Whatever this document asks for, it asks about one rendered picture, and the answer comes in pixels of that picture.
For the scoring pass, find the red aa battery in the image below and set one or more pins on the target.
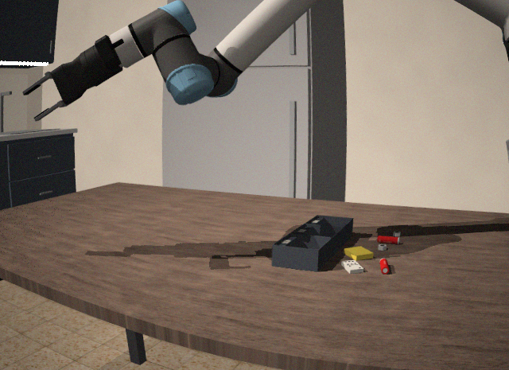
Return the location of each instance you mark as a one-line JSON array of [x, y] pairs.
[[388, 239], [384, 266]]

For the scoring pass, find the white domino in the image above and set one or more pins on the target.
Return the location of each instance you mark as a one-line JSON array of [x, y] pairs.
[[352, 266]]

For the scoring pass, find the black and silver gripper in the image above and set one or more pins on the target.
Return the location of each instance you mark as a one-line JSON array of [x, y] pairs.
[[70, 78]]

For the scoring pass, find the grey three-compartment bin rack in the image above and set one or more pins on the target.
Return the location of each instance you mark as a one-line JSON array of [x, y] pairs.
[[299, 255]]

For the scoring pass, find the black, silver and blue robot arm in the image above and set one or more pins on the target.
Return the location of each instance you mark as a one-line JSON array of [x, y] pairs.
[[187, 73]]

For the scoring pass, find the yellow sticky note pad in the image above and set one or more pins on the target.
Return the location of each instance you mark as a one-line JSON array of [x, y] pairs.
[[358, 253]]

